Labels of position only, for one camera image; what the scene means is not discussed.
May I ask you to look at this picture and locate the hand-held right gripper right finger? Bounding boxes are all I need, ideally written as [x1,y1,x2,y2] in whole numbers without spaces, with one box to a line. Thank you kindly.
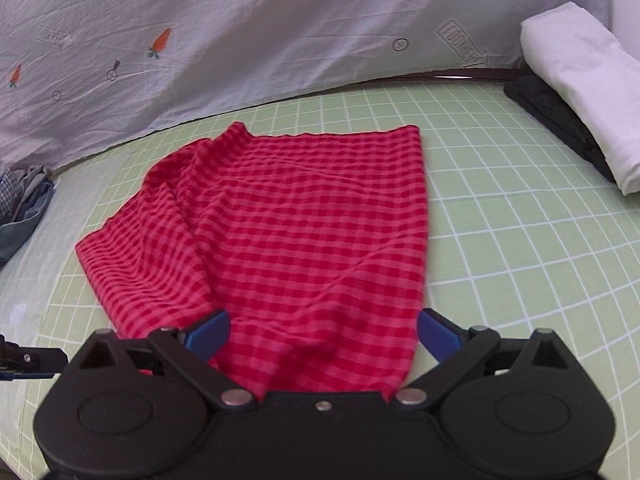
[392,308,573,406]

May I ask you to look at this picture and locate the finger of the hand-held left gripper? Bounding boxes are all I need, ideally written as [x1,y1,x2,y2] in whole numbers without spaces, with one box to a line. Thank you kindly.
[0,336,68,381]

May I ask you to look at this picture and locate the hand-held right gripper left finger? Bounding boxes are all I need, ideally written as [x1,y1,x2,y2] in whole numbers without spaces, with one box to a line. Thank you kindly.
[71,308,254,407]

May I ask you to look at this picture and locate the red checked cloth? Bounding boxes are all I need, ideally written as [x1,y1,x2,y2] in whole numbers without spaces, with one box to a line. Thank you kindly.
[75,122,430,401]

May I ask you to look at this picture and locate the pile of grey blue clothes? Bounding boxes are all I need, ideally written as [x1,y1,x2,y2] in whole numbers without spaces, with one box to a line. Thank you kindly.
[0,164,56,267]

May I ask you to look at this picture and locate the folded black cloth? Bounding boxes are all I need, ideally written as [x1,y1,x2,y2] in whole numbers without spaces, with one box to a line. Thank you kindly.
[503,76,617,184]

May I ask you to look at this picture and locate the folded white cloth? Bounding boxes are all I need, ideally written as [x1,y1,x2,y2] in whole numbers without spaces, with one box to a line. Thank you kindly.
[520,2,640,195]

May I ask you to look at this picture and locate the white carrot print sheet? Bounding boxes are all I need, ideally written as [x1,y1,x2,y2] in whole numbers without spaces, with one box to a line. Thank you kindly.
[0,0,618,172]

